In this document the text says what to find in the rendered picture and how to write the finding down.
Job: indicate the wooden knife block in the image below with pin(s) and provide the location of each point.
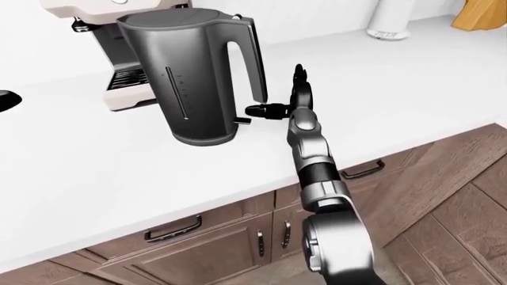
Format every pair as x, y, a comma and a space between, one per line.
481, 15

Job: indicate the black rounded object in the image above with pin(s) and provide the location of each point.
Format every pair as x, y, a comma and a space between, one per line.
7, 100

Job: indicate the brown wooden base cabinet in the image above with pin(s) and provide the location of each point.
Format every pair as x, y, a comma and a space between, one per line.
277, 225

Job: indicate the beige espresso machine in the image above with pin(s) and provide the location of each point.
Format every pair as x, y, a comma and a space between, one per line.
119, 53

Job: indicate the grey electric kettle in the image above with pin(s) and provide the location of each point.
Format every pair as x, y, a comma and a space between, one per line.
190, 74

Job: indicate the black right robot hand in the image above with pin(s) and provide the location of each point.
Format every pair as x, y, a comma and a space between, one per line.
298, 98

